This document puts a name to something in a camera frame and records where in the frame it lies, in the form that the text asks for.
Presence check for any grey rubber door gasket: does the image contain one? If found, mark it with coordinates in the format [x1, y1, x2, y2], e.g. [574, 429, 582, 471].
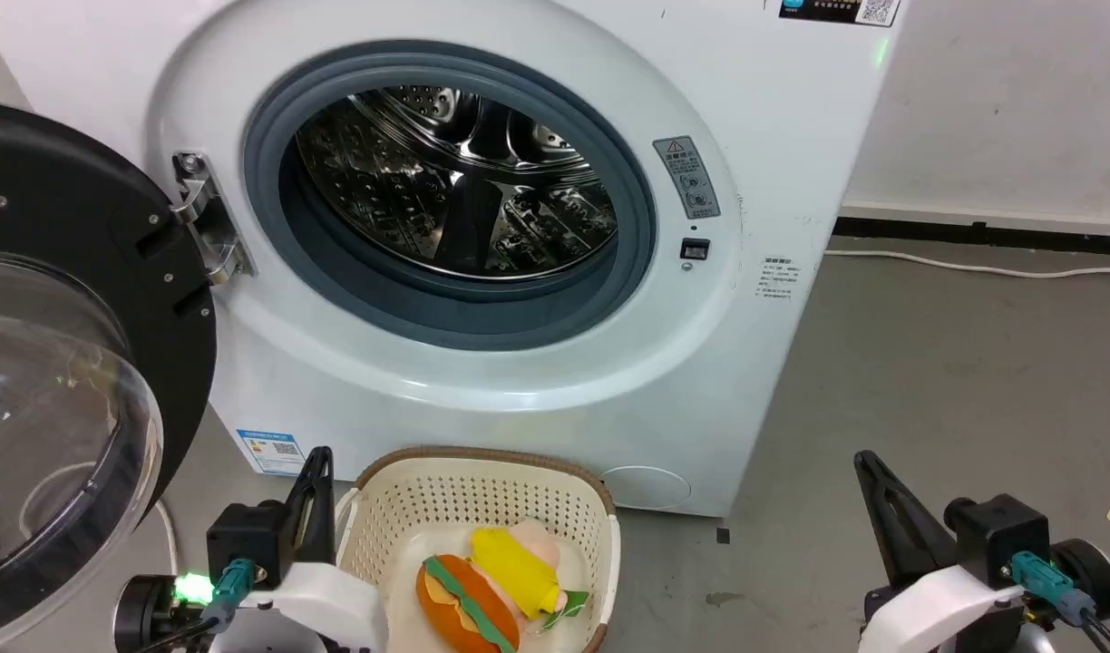
[242, 40, 658, 352]

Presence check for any pink plush toy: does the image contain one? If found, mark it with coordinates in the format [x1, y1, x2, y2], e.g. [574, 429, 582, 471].
[469, 518, 574, 636]

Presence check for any metal door hinge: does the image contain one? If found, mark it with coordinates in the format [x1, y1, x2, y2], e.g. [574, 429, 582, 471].
[171, 151, 256, 287]

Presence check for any teal left connector cable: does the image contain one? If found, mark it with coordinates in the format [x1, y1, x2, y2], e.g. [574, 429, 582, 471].
[138, 557, 258, 653]

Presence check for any blue energy label sticker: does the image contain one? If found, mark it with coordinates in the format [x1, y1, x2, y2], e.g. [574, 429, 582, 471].
[236, 428, 307, 477]

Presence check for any white floor cable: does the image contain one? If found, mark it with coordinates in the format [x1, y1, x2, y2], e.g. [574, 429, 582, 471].
[823, 249, 1110, 280]

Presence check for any cream perforated laundry basket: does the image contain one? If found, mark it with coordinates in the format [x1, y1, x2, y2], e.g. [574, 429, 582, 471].
[335, 445, 622, 653]

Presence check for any teal right connector cable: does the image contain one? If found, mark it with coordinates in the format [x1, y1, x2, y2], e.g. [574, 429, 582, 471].
[1007, 551, 1110, 653]

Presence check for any green leaf plush piece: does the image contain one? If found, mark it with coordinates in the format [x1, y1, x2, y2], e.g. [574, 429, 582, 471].
[540, 590, 592, 633]

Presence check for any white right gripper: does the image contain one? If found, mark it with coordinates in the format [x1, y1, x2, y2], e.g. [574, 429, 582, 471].
[853, 451, 1032, 653]

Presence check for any teal connector cable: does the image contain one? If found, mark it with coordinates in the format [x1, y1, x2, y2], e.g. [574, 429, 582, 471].
[138, 557, 258, 653]
[1007, 551, 1110, 653]

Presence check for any black baseboard strip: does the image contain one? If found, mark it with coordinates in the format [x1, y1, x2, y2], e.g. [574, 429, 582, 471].
[832, 216, 1110, 258]

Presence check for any grey warning sticker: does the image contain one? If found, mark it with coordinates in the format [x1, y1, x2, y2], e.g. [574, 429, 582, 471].
[653, 135, 722, 220]

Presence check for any yellow plush mustard bottle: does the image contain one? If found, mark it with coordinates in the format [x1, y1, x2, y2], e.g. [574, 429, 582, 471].
[470, 527, 569, 616]

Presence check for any white front-load washing machine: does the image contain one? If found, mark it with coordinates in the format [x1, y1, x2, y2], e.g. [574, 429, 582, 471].
[0, 0, 905, 519]

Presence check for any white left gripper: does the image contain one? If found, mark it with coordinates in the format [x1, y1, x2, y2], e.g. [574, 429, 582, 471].
[209, 445, 390, 653]

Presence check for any small printed text sticker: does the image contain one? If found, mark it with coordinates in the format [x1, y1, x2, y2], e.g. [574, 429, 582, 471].
[756, 257, 803, 299]

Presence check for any black QR code label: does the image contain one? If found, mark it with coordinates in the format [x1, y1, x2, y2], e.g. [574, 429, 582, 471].
[778, 0, 902, 28]

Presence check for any stainless steel drum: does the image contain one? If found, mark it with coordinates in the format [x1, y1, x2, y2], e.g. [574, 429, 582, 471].
[294, 85, 619, 280]

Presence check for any black round washer door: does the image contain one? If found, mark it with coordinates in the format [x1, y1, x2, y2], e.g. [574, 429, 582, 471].
[0, 100, 219, 640]

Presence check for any round filter cover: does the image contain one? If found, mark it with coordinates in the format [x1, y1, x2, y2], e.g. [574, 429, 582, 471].
[601, 465, 693, 511]

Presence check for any orange burger plush toy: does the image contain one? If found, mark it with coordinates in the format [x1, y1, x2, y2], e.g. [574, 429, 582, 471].
[415, 554, 521, 653]

